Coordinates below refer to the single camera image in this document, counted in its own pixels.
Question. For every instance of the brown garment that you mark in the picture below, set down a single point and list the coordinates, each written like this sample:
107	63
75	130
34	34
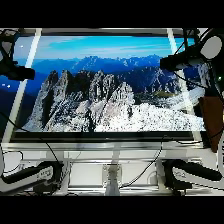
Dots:
213	121

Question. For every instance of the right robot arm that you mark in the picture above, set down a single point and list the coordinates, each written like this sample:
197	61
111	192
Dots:
200	173

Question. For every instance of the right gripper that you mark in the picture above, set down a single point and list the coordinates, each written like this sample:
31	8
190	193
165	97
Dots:
180	62

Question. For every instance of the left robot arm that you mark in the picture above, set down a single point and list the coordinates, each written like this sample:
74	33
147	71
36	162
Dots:
26	175

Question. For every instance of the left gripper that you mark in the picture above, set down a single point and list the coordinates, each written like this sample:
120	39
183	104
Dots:
20	73

